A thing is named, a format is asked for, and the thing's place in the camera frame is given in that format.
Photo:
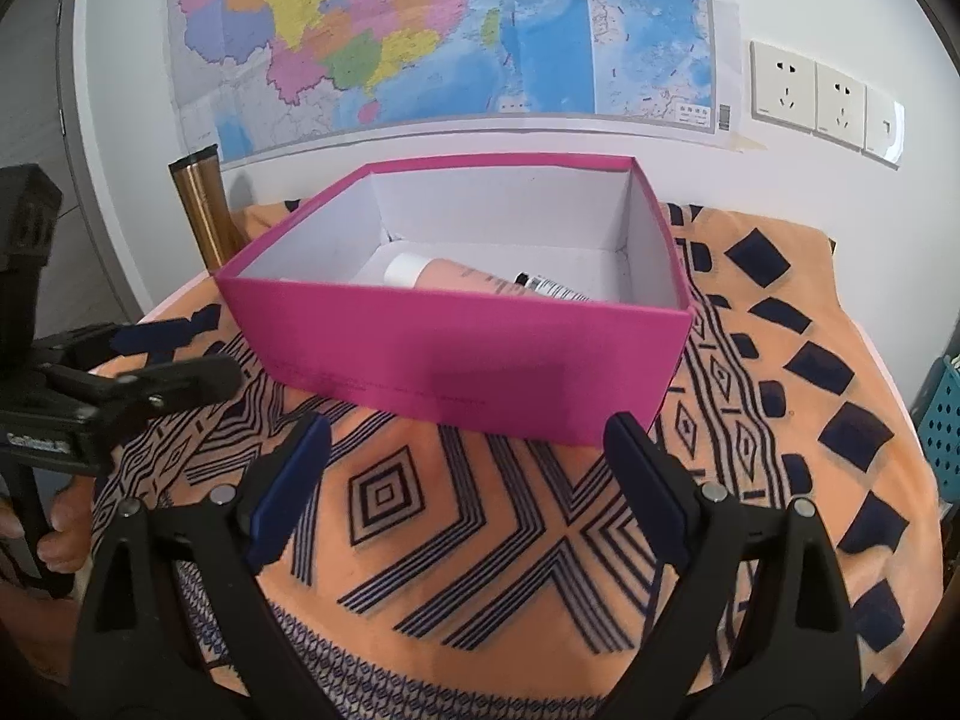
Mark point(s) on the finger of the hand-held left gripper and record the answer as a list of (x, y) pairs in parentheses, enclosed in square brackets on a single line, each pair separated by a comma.
[(195, 382), (165, 330)]

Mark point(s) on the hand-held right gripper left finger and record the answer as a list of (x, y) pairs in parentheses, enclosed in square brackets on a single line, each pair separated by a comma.
[(289, 495)]

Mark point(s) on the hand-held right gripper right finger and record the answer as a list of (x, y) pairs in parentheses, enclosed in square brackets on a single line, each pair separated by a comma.
[(649, 491)]

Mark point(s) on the pink cardboard box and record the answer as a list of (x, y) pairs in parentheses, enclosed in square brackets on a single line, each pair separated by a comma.
[(450, 367)]

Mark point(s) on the small white tube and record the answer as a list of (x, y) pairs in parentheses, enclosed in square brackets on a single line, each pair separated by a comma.
[(555, 289)]

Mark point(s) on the pink tube with white cap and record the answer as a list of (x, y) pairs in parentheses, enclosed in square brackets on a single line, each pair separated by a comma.
[(442, 277)]

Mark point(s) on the person's left hand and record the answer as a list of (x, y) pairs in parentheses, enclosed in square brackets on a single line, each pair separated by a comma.
[(71, 532)]

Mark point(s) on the gold thermos tumbler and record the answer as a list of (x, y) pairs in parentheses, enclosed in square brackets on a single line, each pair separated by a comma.
[(202, 210)]

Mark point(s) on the grey door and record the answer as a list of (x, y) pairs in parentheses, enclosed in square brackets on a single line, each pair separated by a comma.
[(37, 75)]

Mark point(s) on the orange patterned blanket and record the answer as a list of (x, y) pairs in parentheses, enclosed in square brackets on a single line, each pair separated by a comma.
[(480, 540)]

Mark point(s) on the blue plastic basket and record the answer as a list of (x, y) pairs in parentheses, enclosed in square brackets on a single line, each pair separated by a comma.
[(941, 435)]

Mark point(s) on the colourful wall map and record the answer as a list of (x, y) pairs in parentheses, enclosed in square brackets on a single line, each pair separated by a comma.
[(450, 30)]

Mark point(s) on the white wall socket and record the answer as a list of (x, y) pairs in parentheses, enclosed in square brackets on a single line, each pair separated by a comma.
[(885, 124), (842, 103), (784, 86)]

